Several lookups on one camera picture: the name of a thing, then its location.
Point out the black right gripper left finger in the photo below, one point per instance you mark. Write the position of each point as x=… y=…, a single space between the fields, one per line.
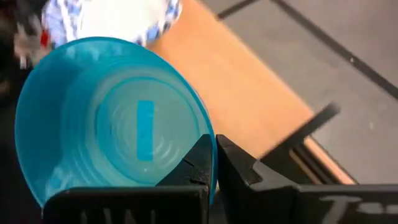
x=183 y=193

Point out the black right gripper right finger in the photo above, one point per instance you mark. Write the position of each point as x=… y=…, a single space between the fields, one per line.
x=248 y=193

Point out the blue patterned paper bowl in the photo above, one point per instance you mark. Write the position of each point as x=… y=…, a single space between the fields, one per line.
x=118 y=18

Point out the teal plastic bowl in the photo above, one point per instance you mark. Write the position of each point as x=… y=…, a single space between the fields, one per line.
x=93 y=124

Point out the wooden shelf with black frame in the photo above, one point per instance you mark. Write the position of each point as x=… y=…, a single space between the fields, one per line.
x=236 y=87

